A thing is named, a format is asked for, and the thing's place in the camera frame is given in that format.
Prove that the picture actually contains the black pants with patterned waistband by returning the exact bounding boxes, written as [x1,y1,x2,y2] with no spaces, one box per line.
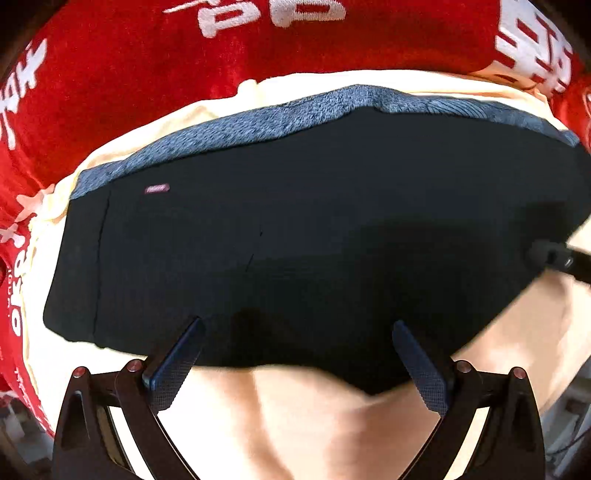
[43,86,590,394]

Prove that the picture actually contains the cream peach cushion cover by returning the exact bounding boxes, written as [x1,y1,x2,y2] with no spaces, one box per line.
[21,71,590,479]

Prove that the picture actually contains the red blanket with white characters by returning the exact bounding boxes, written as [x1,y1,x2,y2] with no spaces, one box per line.
[1,1,590,428]

